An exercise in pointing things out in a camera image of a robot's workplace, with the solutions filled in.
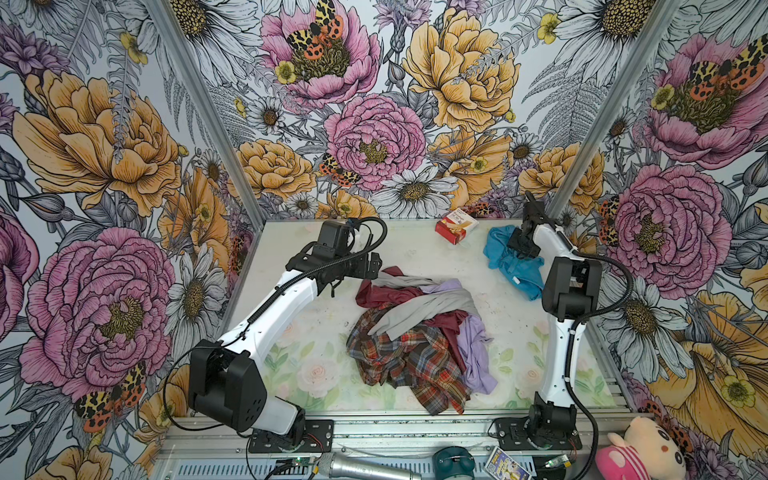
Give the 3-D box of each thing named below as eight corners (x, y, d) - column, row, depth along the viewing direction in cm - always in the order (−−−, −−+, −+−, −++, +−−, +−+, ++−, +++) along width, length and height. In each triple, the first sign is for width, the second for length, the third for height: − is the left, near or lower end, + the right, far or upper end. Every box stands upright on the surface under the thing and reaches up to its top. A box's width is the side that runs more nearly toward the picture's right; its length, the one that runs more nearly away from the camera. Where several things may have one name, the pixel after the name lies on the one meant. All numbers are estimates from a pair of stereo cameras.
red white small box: (432, 231, 121) (432, 224, 119) (455, 212, 128) (456, 206, 125) (456, 247, 116) (458, 241, 113) (479, 227, 123) (481, 220, 120)
